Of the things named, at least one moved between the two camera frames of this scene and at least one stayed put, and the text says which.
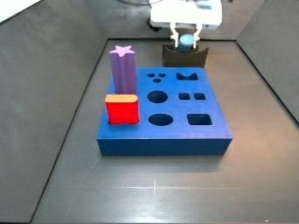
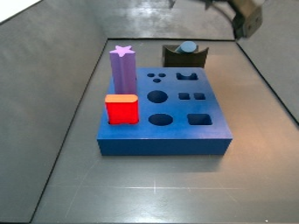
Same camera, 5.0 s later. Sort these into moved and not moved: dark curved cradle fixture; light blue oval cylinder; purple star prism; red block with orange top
Moved: light blue oval cylinder
Not moved: red block with orange top; purple star prism; dark curved cradle fixture
